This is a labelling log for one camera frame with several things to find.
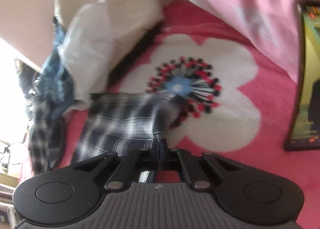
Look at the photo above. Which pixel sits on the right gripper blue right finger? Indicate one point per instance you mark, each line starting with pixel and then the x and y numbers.
pixel 187 165

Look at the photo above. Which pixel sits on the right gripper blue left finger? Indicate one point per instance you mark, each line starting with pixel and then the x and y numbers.
pixel 139 165

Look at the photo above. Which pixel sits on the black white plaid shirt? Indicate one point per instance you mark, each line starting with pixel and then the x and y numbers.
pixel 116 122

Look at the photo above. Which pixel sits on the pink floral bed blanket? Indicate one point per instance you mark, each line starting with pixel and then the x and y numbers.
pixel 249 120

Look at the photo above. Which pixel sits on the blue denim garment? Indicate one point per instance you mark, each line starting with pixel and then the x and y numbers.
pixel 56 85

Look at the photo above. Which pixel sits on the white garment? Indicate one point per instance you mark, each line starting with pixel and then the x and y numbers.
pixel 99 34

